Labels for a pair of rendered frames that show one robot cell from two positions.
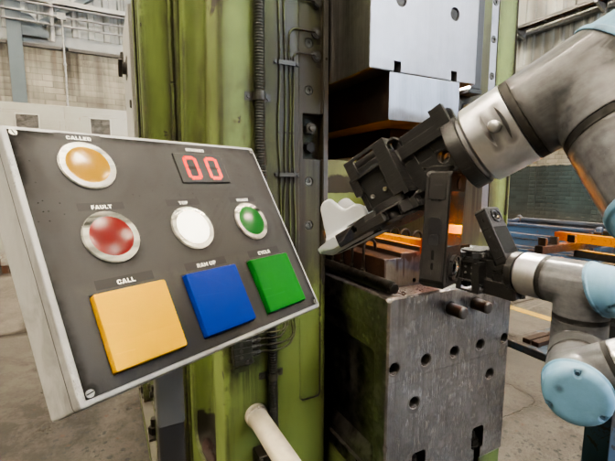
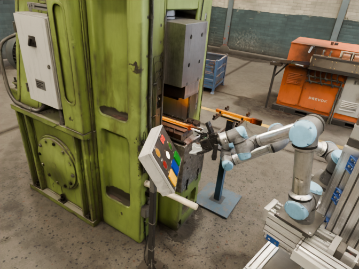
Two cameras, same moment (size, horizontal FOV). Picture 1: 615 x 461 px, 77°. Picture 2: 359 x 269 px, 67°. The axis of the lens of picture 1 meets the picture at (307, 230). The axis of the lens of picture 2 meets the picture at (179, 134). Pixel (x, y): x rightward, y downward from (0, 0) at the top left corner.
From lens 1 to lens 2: 133 cm
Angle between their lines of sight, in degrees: 38
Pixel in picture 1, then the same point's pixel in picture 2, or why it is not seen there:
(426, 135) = (214, 138)
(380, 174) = (206, 143)
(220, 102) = (140, 102)
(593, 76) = (237, 139)
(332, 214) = (194, 148)
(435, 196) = (215, 148)
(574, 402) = (227, 167)
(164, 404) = (154, 188)
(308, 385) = not seen: hidden behind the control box
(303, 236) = not seen: hidden behind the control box
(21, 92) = not seen: outside the picture
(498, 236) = (210, 129)
